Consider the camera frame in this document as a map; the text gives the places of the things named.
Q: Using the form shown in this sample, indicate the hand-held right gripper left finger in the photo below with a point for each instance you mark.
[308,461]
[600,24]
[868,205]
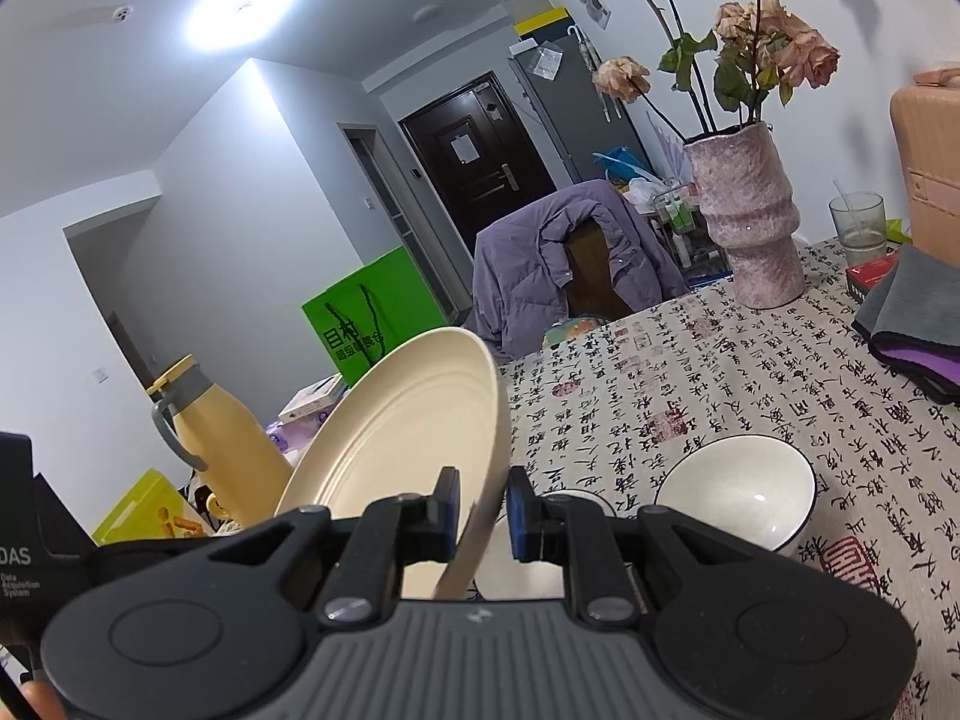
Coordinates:
[448,514]

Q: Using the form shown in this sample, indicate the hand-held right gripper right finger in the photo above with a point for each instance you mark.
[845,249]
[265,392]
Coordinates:
[517,521]

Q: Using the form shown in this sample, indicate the white bowl with black rim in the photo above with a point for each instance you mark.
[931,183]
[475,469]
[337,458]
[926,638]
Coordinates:
[735,487]
[525,577]

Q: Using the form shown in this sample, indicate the cream round plate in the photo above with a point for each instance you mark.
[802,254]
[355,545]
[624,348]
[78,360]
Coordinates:
[405,420]

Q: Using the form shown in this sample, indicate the person's left hand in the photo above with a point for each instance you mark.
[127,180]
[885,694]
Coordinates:
[41,701]

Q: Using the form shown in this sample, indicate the yellow-green snack box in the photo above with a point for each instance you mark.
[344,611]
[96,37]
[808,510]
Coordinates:
[139,510]

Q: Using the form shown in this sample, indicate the purple tissue pack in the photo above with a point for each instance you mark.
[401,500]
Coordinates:
[289,439]

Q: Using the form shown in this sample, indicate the white flat cardboard box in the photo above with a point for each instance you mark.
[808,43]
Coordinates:
[311,397]

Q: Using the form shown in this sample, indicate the colourful chair cushion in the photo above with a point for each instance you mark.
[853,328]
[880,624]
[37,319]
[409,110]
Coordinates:
[577,331]

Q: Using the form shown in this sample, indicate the yellow thermos jug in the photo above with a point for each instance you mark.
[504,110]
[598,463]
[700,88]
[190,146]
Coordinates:
[225,450]

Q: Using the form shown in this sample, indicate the green paper bag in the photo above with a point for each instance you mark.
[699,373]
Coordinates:
[397,292]

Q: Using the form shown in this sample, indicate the purple padded jacket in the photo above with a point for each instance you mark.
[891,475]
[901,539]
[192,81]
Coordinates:
[525,270]

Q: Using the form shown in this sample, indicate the brown wooden chair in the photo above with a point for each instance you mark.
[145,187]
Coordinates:
[592,277]

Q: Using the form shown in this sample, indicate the dark entrance door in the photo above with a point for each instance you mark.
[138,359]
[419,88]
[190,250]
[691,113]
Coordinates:
[480,195]

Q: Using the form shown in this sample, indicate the storage cart with bottles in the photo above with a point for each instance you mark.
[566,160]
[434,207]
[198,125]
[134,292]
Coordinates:
[690,240]

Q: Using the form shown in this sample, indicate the white plastic bag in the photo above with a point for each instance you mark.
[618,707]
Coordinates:
[660,193]

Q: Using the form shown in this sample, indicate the blue plastic bag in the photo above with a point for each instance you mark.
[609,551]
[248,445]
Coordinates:
[619,163]

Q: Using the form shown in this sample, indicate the pink textured vase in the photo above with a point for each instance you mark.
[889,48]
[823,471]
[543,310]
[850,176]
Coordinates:
[750,225]

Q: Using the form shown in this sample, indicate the grey refrigerator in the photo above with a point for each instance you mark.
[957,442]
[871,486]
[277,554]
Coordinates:
[570,112]

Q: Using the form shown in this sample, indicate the dark red box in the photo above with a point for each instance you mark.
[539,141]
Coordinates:
[870,277]

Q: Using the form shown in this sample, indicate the clear drinking glass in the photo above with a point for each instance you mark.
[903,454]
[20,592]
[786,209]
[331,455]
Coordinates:
[859,232]

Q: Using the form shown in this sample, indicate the clear plastic pouch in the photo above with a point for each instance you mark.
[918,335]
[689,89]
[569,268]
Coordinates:
[546,64]

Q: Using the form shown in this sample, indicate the grey purple folded cloth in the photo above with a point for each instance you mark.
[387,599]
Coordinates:
[922,300]

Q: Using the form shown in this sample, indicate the white umbrella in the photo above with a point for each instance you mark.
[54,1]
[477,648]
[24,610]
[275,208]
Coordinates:
[583,45]

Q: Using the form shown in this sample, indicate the yellow black box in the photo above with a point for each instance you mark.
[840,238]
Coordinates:
[544,22]

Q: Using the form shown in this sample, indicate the ceiling smoke detector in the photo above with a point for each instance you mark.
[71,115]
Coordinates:
[121,13]

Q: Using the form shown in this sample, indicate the round ceiling light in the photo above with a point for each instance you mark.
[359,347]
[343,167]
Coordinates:
[247,0]

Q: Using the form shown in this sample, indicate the dried pink flowers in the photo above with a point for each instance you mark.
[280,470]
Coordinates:
[810,52]

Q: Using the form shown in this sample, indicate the pink beige case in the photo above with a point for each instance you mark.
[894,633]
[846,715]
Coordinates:
[930,142]

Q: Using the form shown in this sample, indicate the purple leaf wall decal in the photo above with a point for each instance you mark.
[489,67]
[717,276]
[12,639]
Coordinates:
[667,142]

